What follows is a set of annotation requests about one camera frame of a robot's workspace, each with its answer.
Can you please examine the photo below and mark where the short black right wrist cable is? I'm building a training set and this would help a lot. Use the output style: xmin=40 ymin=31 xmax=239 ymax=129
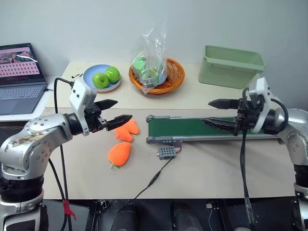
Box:
xmin=271 ymin=98 xmax=290 ymax=126

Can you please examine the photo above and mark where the black power cable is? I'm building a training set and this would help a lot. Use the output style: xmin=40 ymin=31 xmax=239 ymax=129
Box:
xmin=125 ymin=158 xmax=173 ymax=205

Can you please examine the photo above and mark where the light green plastic bin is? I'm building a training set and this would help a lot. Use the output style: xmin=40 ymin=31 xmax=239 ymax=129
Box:
xmin=198 ymin=45 xmax=266 ymax=90

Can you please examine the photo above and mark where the dark grey laptop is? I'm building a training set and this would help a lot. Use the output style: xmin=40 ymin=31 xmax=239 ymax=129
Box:
xmin=0 ymin=42 xmax=49 ymax=116

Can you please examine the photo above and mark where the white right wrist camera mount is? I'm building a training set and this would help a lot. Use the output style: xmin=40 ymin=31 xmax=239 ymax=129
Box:
xmin=247 ymin=77 xmax=275 ymax=134

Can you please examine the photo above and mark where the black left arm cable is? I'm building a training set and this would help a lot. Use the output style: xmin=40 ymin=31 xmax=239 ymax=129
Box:
xmin=48 ymin=77 xmax=76 ymax=231

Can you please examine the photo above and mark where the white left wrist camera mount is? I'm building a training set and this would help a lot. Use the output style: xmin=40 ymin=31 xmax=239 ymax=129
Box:
xmin=69 ymin=79 xmax=97 ymax=137

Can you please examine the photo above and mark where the clear plastic bag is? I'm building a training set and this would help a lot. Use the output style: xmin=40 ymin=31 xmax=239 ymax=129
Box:
xmin=129 ymin=20 xmax=169 ymax=96

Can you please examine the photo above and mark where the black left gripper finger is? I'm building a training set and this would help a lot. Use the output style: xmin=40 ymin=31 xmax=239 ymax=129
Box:
xmin=104 ymin=115 xmax=133 ymax=132
xmin=93 ymin=99 xmax=118 ymax=112

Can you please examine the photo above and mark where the light blue plate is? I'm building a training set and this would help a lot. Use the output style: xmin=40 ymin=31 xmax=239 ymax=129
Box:
xmin=83 ymin=64 xmax=123 ymax=93

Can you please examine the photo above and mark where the dark rounded shape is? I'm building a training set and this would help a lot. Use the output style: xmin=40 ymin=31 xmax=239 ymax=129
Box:
xmin=116 ymin=204 xmax=139 ymax=231
xmin=171 ymin=202 xmax=202 ymax=231

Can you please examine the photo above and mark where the green apple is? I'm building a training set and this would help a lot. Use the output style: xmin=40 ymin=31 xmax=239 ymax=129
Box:
xmin=105 ymin=66 xmax=121 ymax=84
xmin=92 ymin=72 xmax=110 ymax=89

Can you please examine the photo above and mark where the green conveyor belt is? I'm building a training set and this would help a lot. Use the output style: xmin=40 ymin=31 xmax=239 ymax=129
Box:
xmin=145 ymin=115 xmax=282 ymax=145

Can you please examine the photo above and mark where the orange woven basket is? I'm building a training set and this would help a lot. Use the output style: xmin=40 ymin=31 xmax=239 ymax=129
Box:
xmin=128 ymin=58 xmax=186 ymax=95

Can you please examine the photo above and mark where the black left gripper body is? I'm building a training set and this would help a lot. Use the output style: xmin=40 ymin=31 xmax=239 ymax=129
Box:
xmin=84 ymin=101 xmax=108 ymax=133

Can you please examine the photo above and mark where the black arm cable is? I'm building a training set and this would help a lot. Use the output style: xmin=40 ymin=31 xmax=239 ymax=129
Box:
xmin=48 ymin=77 xmax=76 ymax=231
xmin=239 ymin=88 xmax=257 ymax=231

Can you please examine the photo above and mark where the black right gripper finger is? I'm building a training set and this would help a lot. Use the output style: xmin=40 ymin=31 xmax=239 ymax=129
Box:
xmin=208 ymin=98 xmax=241 ymax=111
xmin=201 ymin=116 xmax=238 ymax=133

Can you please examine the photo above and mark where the red tape strip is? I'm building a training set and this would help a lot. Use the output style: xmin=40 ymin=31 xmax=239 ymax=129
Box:
xmin=63 ymin=199 xmax=77 ymax=221

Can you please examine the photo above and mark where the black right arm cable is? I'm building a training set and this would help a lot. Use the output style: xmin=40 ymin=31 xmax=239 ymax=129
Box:
xmin=239 ymin=88 xmax=257 ymax=231

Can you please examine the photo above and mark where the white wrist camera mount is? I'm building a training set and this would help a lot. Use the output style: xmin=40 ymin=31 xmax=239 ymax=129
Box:
xmin=69 ymin=79 xmax=97 ymax=137
xmin=247 ymin=77 xmax=275 ymax=134

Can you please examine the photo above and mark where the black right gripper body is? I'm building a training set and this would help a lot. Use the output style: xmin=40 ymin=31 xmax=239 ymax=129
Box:
xmin=232 ymin=97 xmax=262 ymax=137

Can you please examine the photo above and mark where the grey perforated control box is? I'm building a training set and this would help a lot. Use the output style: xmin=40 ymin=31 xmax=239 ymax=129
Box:
xmin=155 ymin=144 xmax=183 ymax=161

